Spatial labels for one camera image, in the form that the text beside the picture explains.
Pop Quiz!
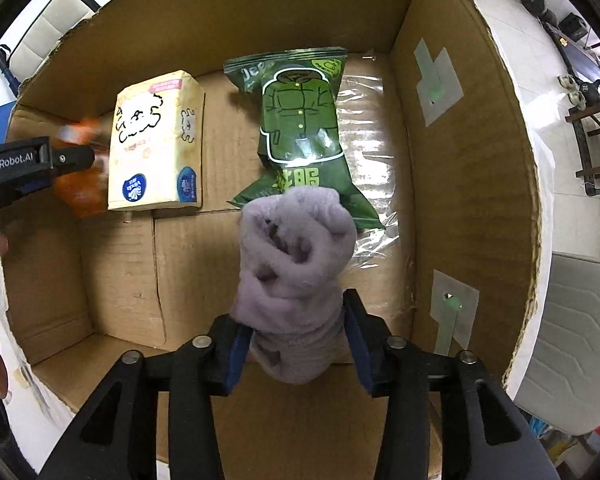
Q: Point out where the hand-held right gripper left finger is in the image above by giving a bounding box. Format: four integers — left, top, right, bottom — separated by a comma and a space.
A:
37, 312, 254, 480

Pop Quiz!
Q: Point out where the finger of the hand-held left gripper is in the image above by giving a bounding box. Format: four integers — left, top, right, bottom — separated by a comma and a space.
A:
0, 174, 61, 228
50, 145, 97, 172

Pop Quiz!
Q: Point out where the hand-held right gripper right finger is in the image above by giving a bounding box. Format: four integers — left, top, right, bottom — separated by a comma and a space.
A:
342, 287, 563, 480

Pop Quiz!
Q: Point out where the orange snack packet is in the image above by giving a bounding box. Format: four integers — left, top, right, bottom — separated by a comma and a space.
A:
55, 117, 113, 219

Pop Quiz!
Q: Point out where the cardboard box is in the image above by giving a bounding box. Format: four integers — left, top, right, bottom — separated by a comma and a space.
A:
2, 0, 553, 480

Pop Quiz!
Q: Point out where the purple sock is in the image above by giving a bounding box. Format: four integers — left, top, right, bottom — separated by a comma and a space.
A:
230, 186, 357, 386

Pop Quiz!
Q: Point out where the yellow tissue pack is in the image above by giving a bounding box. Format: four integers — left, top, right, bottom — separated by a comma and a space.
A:
107, 70, 207, 213

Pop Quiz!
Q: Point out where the white label sticker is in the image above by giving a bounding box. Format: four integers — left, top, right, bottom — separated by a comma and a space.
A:
413, 37, 465, 128
429, 269, 481, 356

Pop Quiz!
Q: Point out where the white chair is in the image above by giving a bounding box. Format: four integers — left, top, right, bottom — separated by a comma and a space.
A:
10, 0, 103, 68

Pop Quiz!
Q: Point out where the clear plastic film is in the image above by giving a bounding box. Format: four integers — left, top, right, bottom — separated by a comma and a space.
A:
336, 54, 417, 313

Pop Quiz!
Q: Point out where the white padded cushion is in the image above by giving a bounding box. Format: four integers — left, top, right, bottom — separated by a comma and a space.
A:
512, 250, 600, 438

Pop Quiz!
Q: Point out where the green snack packet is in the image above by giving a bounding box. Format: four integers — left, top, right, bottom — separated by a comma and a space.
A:
223, 47, 386, 231

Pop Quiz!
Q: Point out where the wooden stool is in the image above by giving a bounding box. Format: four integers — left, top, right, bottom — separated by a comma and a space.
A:
564, 100, 600, 197

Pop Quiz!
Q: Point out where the black weight bench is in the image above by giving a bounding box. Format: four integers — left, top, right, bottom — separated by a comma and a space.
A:
540, 7, 600, 83

